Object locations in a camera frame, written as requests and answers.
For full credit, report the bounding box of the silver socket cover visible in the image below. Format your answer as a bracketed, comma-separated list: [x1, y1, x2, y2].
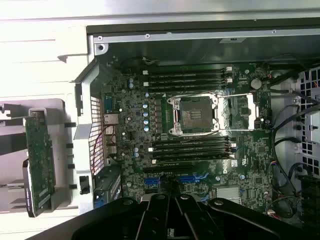
[217, 91, 261, 133]

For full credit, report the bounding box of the silver rear port block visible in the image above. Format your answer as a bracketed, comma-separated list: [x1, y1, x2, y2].
[101, 91, 121, 161]

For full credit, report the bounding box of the blue expansion slot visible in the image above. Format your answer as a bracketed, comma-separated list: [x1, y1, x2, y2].
[143, 174, 209, 187]

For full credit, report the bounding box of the silver coin cell battery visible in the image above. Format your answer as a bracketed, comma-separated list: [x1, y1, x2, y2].
[250, 78, 263, 90]

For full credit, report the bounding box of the black wire bundle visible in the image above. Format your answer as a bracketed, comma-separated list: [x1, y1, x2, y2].
[271, 99, 320, 219]

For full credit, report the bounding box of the black RAM slot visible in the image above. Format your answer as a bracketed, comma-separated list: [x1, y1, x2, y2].
[148, 143, 237, 152]
[151, 153, 237, 162]
[147, 83, 233, 91]
[142, 77, 234, 86]
[151, 148, 237, 157]
[147, 72, 233, 80]
[142, 66, 234, 75]
[151, 137, 237, 146]

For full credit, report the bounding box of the CPU socket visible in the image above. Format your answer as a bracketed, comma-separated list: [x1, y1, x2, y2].
[166, 95, 221, 136]

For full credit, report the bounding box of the perforated metal disk bay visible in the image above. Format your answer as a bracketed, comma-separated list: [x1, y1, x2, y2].
[298, 66, 320, 177]

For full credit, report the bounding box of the grey parts rack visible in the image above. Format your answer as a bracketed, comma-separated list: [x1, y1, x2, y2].
[0, 98, 81, 214]

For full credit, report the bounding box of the black open PC case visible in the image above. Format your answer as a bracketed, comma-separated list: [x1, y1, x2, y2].
[69, 9, 320, 240]

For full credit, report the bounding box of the silver chipset heat sink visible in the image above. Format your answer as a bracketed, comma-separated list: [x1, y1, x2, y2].
[215, 185, 243, 204]

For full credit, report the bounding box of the green motherboard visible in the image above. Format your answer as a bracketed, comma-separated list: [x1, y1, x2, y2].
[101, 58, 276, 218]

